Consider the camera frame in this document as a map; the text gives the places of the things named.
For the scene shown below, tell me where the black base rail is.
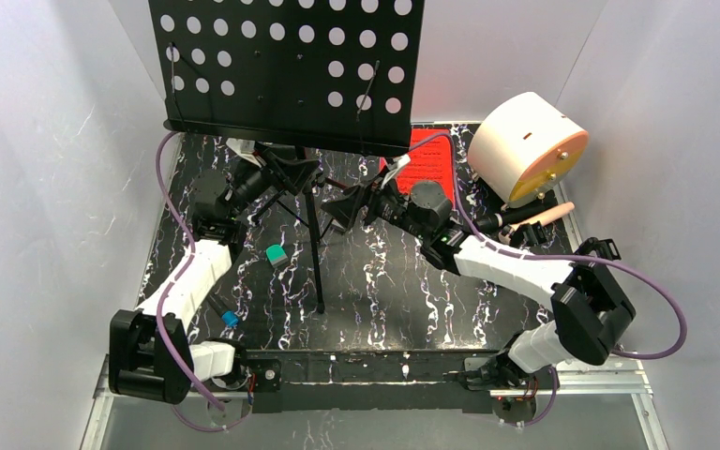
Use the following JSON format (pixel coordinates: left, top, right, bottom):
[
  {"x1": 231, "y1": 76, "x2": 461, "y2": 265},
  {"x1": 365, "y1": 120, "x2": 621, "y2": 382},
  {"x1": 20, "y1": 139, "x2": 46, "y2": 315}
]
[{"x1": 188, "y1": 351, "x2": 554, "y2": 414}]

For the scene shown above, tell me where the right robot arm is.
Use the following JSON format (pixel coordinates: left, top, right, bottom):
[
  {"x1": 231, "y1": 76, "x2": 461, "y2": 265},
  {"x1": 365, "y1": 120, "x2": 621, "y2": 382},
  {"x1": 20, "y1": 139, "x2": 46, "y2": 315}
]
[{"x1": 322, "y1": 181, "x2": 636, "y2": 390}]

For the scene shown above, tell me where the red sheet music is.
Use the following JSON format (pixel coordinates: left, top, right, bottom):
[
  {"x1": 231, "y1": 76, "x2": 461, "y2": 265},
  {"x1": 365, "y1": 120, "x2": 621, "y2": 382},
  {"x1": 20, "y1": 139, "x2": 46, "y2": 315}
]
[{"x1": 396, "y1": 136, "x2": 455, "y2": 202}]

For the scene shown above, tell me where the tall black mic stand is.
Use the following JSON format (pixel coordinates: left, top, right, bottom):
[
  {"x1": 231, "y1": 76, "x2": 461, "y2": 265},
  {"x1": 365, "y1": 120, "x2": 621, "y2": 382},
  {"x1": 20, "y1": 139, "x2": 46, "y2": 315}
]
[{"x1": 509, "y1": 222, "x2": 548, "y2": 248}]

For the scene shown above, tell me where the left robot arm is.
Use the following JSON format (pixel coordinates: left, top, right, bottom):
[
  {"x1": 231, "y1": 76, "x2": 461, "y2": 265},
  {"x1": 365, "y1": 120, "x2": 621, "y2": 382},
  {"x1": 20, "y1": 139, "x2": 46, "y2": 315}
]
[{"x1": 108, "y1": 143, "x2": 320, "y2": 406}]

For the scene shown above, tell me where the blue small block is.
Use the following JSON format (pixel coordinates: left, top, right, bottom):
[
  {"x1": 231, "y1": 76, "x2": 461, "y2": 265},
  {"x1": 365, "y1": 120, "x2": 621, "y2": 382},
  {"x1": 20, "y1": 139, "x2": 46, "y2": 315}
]
[{"x1": 206, "y1": 294, "x2": 240, "y2": 328}]

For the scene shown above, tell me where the white round drum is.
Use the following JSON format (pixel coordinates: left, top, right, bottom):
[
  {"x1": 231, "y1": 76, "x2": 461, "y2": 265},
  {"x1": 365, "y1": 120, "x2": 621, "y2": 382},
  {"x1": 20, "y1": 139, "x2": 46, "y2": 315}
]
[{"x1": 467, "y1": 92, "x2": 590, "y2": 208}]

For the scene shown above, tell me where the green small block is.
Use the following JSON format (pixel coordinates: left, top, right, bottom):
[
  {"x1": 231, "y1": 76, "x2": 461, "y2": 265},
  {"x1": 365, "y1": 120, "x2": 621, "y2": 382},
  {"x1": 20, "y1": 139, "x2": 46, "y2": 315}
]
[{"x1": 265, "y1": 245, "x2": 289, "y2": 268}]

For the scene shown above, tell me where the pink-headed microphone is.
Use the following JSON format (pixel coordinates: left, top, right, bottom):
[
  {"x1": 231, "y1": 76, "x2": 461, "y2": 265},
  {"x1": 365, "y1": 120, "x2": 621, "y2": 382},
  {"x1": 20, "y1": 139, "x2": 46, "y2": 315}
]
[{"x1": 498, "y1": 202, "x2": 576, "y2": 246}]

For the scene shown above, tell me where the black music stand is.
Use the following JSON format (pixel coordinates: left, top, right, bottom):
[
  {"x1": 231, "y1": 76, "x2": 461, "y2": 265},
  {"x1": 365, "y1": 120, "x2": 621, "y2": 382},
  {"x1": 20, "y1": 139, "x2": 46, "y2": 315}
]
[{"x1": 147, "y1": 0, "x2": 428, "y2": 315}]

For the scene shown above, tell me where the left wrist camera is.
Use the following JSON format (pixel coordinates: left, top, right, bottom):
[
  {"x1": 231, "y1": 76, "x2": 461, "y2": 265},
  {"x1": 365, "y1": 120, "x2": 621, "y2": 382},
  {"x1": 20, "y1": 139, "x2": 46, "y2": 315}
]
[{"x1": 226, "y1": 138, "x2": 262, "y2": 167}]

